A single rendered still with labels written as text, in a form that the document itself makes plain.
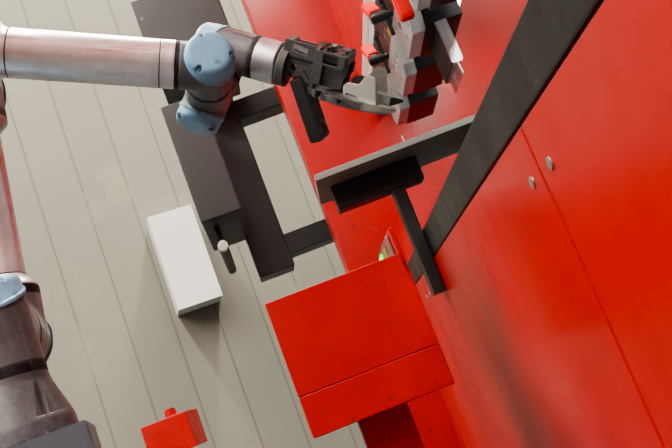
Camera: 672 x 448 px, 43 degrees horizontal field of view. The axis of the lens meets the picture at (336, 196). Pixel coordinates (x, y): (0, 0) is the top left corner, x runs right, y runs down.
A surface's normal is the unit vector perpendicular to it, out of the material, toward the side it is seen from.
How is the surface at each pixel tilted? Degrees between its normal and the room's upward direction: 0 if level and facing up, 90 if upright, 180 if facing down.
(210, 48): 90
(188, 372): 90
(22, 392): 72
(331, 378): 90
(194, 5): 90
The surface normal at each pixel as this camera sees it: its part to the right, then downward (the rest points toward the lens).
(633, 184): -0.93, 0.36
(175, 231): 0.21, -0.29
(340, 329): 0.00, -0.22
